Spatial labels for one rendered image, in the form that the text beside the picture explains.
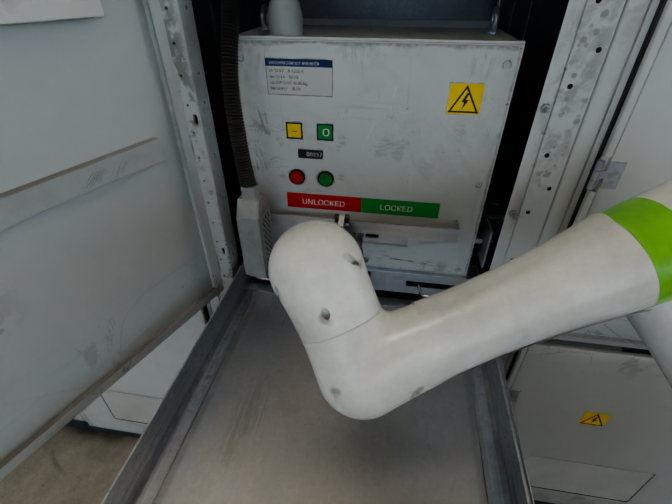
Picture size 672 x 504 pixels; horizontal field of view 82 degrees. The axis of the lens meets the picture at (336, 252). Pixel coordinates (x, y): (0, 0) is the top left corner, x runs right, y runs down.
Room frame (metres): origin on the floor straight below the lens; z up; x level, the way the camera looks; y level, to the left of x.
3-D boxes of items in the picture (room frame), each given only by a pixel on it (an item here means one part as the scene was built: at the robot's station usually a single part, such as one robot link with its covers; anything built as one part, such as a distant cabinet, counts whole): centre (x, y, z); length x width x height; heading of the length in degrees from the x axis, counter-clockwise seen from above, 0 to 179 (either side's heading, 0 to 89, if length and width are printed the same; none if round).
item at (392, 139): (0.71, -0.05, 1.15); 0.48 x 0.01 x 0.48; 81
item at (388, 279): (0.73, -0.06, 0.89); 0.54 x 0.05 x 0.06; 81
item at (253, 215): (0.68, 0.17, 1.04); 0.08 x 0.05 x 0.17; 171
